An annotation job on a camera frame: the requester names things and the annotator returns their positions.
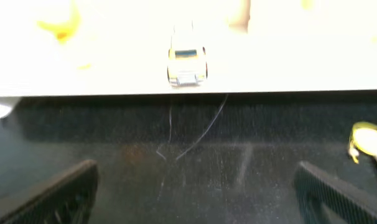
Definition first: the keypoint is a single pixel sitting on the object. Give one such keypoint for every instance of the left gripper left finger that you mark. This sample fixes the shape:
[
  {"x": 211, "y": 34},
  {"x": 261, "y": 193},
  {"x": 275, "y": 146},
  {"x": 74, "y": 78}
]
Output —
[{"x": 45, "y": 199}]

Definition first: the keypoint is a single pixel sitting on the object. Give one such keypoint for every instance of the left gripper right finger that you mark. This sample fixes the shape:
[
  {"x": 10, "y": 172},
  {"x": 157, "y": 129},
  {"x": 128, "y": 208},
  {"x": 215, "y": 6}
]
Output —
[{"x": 337, "y": 202}]

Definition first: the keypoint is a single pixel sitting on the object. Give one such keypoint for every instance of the yellow rattle drum toy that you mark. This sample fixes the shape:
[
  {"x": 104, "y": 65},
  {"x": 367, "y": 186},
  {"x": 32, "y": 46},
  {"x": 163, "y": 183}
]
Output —
[{"x": 367, "y": 140}]

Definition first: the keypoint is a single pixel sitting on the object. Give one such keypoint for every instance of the orange toy dinosaur figure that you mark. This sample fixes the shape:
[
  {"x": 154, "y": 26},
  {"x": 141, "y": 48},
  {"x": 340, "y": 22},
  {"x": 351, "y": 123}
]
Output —
[{"x": 62, "y": 29}]

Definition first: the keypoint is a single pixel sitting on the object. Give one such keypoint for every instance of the grey and yellow toy truck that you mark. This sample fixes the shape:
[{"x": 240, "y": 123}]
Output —
[{"x": 187, "y": 67}]

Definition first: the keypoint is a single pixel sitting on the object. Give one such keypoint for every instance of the white shelf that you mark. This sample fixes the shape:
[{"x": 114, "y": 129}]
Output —
[{"x": 114, "y": 71}]

